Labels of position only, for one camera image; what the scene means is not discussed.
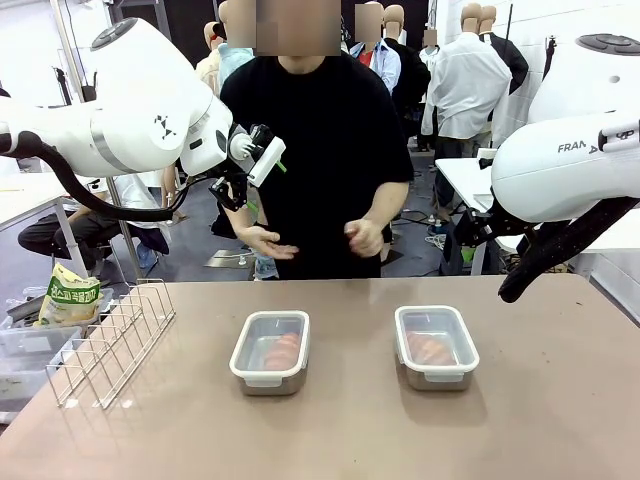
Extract clear plastic clip lid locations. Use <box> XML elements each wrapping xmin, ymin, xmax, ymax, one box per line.
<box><xmin>393</xmin><ymin>304</ymin><xmax>481</xmax><ymax>385</ymax></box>
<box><xmin>228</xmin><ymin>309</ymin><xmax>311</xmax><ymax>387</ymax></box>

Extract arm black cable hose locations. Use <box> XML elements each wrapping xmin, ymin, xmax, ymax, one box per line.
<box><xmin>0</xmin><ymin>130</ymin><xmax>226</xmax><ymax>224</ymax></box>
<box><xmin>497</xmin><ymin>196</ymin><xmax>640</xmax><ymax>305</ymax></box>

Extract silver metal post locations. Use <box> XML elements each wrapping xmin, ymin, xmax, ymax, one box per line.
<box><xmin>49</xmin><ymin>0</ymin><xmax>144</xmax><ymax>281</ymax></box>

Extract mannequin in light blue shirt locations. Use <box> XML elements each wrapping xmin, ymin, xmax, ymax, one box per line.
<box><xmin>349</xmin><ymin>2</ymin><xmax>402</xmax><ymax>96</ymax></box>

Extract mannequin in black white jacket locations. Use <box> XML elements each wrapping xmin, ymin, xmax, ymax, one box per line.
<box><xmin>479</xmin><ymin>4</ymin><xmax>530</xmax><ymax>149</ymax></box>

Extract floor cable bundle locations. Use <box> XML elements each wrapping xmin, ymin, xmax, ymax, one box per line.
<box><xmin>424</xmin><ymin>219</ymin><xmax>449</xmax><ymax>251</ymax></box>

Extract person's right forearm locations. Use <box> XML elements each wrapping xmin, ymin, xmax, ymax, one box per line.
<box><xmin>219</xmin><ymin>202</ymin><xmax>256</xmax><ymax>239</ymax></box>

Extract mannequin in white shirt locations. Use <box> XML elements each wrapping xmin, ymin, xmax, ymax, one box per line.
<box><xmin>420</xmin><ymin>2</ymin><xmax>514</xmax><ymax>224</ymax></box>

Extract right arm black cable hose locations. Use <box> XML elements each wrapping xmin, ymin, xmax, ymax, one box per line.
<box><xmin>497</xmin><ymin>196</ymin><xmax>640</xmax><ymax>305</ymax></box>

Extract mannequin in beige jacket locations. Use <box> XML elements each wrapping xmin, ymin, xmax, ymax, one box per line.
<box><xmin>194</xmin><ymin>22</ymin><xmax>226</xmax><ymax>84</ymax></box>

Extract seated person in white shirt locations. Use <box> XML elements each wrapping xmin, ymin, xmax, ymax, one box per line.
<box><xmin>18</xmin><ymin>172</ymin><xmax>174</xmax><ymax>281</ymax></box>

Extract stainless steel rectangular container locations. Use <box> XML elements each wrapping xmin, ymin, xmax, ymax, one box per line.
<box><xmin>238</xmin><ymin>312</ymin><xmax>309</xmax><ymax>397</ymax></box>
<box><xmin>402</xmin><ymin>307</ymin><xmax>474</xmax><ymax>393</ymax></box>

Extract mannequin in light blue fleece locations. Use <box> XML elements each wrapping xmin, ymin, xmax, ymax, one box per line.
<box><xmin>218</xmin><ymin>0</ymin><xmax>256</xmax><ymax>91</ymax></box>

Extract person's left forearm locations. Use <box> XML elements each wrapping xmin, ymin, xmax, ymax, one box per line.
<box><xmin>367</xmin><ymin>180</ymin><xmax>409</xmax><ymax>231</ymax></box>

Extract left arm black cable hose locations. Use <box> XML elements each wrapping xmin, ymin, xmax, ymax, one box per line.
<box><xmin>0</xmin><ymin>130</ymin><xmax>226</xmax><ymax>224</ymax></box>

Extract person's left hand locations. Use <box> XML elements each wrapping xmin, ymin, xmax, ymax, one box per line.
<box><xmin>344</xmin><ymin>218</ymin><xmax>385</xmax><ymax>259</ymax></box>

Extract white desk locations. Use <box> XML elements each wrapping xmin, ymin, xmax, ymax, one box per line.
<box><xmin>0</xmin><ymin>172</ymin><xmax>89</xmax><ymax>279</ymax></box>

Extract golden croissant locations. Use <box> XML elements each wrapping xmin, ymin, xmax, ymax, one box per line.
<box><xmin>263</xmin><ymin>332</ymin><xmax>302</xmax><ymax>371</ymax></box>
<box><xmin>405</xmin><ymin>329</ymin><xmax>459</xmax><ymax>366</ymax></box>

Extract metal mannequin base plate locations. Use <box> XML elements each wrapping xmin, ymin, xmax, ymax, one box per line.
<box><xmin>203</xmin><ymin>249</ymin><xmax>257</xmax><ymax>271</ymax></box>

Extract person's right hand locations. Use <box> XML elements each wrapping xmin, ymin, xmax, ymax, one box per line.
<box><xmin>234</xmin><ymin>225</ymin><xmax>300</xmax><ymax>261</ymax></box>

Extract clear plastic storage bin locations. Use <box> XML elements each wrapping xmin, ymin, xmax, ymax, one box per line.
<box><xmin>0</xmin><ymin>325</ymin><xmax>84</xmax><ymax>411</ymax></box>

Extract metal wire lid rack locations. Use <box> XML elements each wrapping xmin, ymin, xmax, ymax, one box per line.
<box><xmin>44</xmin><ymin>278</ymin><xmax>177</xmax><ymax>411</ymax></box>

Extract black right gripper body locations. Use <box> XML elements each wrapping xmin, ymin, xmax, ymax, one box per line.
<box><xmin>452</xmin><ymin>208</ymin><xmax>501</xmax><ymax>249</ymax></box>

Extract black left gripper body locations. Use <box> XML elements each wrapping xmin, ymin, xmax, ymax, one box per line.
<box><xmin>208</xmin><ymin>172</ymin><xmax>250</xmax><ymax>210</ymax></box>

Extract person in black T-shirt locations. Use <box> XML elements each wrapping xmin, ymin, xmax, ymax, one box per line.
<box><xmin>219</xmin><ymin>0</ymin><xmax>415</xmax><ymax>280</ymax></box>

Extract green and white snack bag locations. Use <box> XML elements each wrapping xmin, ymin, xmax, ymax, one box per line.
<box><xmin>33</xmin><ymin>262</ymin><xmax>104</xmax><ymax>327</ymax></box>

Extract black stand pole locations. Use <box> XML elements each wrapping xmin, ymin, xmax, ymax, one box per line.
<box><xmin>542</xmin><ymin>34</ymin><xmax>559</xmax><ymax>81</ymax></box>

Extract crumpled blue jeans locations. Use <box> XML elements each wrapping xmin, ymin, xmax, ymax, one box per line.
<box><xmin>252</xmin><ymin>247</ymin><xmax>280</xmax><ymax>281</ymax></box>

